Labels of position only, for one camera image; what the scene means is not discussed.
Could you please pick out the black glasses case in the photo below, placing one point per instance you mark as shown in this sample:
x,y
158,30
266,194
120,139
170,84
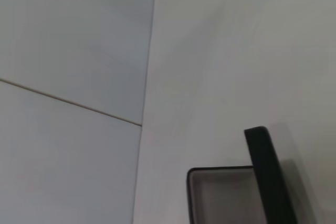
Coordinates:
x,y
265,169

